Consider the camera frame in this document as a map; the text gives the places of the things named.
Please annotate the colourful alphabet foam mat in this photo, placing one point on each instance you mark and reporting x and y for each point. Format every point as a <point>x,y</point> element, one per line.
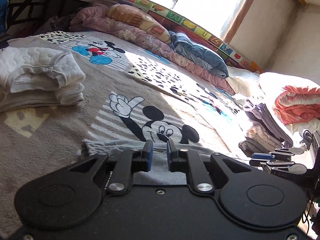
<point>175,22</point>

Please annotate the blue folded quilt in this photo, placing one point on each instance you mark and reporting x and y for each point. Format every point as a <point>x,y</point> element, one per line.
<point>199,54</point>

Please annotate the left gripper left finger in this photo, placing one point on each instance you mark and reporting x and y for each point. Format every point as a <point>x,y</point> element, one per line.
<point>128,163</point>

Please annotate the cluttered dark side table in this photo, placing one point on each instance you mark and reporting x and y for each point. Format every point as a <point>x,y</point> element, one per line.
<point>24,17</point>

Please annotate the white folded garment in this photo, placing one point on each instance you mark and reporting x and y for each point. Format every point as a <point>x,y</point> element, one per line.
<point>35,77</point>

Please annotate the pink floral quilt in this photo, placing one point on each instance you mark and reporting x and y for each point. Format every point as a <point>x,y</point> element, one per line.
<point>94,18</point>

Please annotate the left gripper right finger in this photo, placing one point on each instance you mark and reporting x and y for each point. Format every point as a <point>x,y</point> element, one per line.
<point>190,163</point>

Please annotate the yellow orange cartoon pillow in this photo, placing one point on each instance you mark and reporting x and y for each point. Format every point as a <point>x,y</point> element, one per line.
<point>140,19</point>

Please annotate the orange white rolled quilt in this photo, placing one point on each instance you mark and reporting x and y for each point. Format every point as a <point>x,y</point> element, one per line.
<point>297,104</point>

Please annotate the cream patterned folded sheet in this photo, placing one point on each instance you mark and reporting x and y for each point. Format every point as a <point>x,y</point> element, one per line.
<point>260,135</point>

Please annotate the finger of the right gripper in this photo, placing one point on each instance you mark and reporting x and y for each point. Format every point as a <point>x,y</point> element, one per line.
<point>278,154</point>
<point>279,166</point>

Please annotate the grey sweatpants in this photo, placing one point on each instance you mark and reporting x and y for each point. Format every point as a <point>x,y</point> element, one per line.
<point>159,173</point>

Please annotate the Mickey Mouse brown blanket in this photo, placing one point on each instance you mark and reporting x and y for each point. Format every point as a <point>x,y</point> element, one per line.
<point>47,192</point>

